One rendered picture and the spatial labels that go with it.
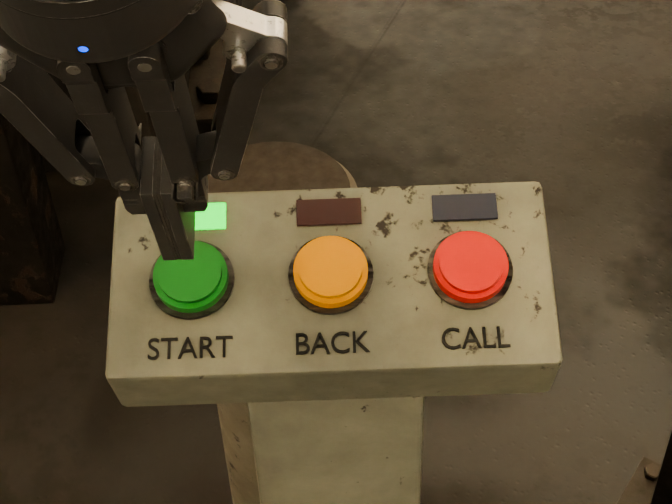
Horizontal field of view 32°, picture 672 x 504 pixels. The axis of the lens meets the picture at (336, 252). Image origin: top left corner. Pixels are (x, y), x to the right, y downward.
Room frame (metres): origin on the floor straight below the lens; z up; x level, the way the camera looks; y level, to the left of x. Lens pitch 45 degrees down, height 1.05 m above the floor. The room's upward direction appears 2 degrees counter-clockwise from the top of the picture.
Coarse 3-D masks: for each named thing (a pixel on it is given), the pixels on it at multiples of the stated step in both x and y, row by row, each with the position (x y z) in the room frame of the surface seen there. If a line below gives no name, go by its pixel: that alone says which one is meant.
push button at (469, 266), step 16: (448, 240) 0.45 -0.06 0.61; (464, 240) 0.45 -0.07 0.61; (480, 240) 0.45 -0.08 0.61; (448, 256) 0.44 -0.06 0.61; (464, 256) 0.44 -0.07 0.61; (480, 256) 0.44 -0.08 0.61; (496, 256) 0.44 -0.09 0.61; (448, 272) 0.43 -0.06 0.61; (464, 272) 0.43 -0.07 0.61; (480, 272) 0.43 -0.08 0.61; (496, 272) 0.43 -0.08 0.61; (448, 288) 0.42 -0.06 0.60; (464, 288) 0.42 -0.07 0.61; (480, 288) 0.42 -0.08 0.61; (496, 288) 0.42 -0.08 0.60
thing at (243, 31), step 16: (240, 16) 0.36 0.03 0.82; (256, 16) 0.36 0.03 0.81; (272, 16) 0.37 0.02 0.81; (224, 32) 0.36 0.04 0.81; (240, 32) 0.36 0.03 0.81; (256, 32) 0.36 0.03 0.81; (272, 32) 0.36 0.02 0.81; (224, 48) 0.36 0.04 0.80; (240, 48) 0.36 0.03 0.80; (240, 64) 0.36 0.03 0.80
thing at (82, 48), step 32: (0, 0) 0.32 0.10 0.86; (32, 0) 0.31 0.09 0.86; (64, 0) 0.31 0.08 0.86; (96, 0) 0.31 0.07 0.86; (128, 0) 0.31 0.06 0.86; (160, 0) 0.32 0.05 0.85; (192, 0) 0.34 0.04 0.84; (224, 0) 0.36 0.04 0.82; (0, 32) 0.35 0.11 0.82; (32, 32) 0.32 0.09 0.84; (64, 32) 0.31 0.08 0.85; (96, 32) 0.31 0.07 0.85; (128, 32) 0.32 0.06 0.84; (160, 32) 0.32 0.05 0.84; (192, 32) 0.35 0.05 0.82; (96, 64) 0.36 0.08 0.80; (192, 64) 0.36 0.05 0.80
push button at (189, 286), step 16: (160, 256) 0.45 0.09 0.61; (208, 256) 0.44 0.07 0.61; (160, 272) 0.44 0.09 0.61; (176, 272) 0.44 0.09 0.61; (192, 272) 0.44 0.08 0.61; (208, 272) 0.44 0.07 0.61; (224, 272) 0.44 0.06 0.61; (160, 288) 0.43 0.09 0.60; (176, 288) 0.43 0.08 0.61; (192, 288) 0.43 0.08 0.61; (208, 288) 0.43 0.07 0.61; (224, 288) 0.43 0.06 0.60; (176, 304) 0.42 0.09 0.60; (192, 304) 0.42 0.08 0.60; (208, 304) 0.42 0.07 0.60
